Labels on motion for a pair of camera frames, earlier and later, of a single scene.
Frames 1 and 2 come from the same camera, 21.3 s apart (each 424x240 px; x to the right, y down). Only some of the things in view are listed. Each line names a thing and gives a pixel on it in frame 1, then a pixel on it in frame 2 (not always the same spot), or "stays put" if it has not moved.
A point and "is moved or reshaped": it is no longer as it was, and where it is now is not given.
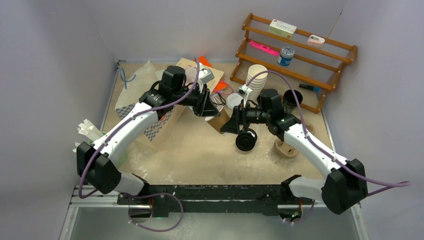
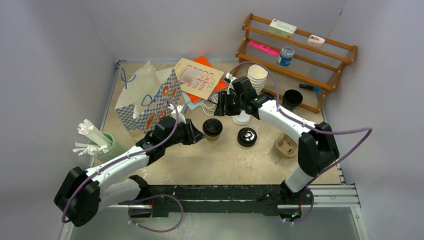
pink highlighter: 265,48 stays put
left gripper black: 204,106 to 192,134
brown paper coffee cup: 218,121 to 212,138
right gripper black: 239,118 to 223,103
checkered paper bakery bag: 153,135 is moved or reshaped
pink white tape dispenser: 315,40 stays put
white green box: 284,29 stays put
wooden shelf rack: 300,66 stays put
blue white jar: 286,54 stays put
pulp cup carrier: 283,150 stays put
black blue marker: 314,88 stays put
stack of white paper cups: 257,84 stays put
